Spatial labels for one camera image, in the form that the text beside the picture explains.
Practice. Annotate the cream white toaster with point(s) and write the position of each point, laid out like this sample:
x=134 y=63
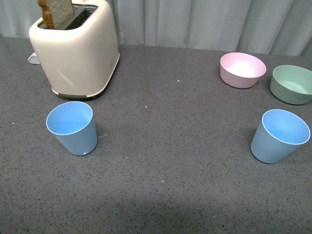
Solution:
x=80 y=56

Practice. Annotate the slice of toast bread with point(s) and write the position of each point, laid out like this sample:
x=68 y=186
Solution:
x=55 y=12

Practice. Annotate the green bowl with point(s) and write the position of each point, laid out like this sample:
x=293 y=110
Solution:
x=292 y=84

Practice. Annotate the pink bowl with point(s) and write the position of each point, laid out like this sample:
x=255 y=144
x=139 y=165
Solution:
x=240 y=70

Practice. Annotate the grey curtain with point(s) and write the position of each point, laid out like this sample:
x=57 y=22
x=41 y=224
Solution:
x=278 y=27

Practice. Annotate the toaster lever knob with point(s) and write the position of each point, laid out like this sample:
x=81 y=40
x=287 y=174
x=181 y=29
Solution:
x=33 y=59

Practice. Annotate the blue cup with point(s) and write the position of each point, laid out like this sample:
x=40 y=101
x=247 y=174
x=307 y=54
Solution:
x=279 y=133
x=73 y=125

